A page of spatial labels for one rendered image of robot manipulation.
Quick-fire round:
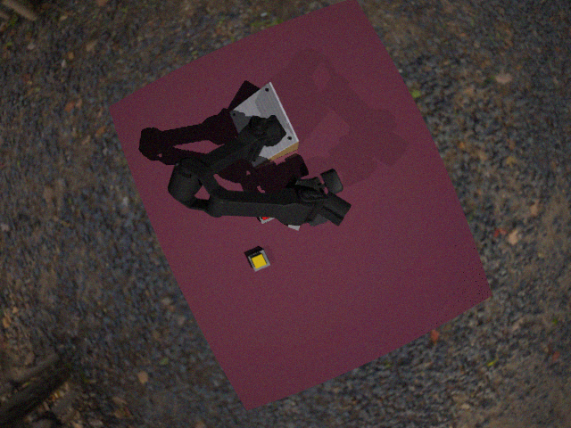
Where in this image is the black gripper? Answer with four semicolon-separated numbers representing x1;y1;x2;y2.
308;169;343;194

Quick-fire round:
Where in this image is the yellow button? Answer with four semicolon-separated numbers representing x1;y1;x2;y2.
248;250;270;272

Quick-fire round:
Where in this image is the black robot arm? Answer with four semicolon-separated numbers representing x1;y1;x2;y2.
168;115;352;226

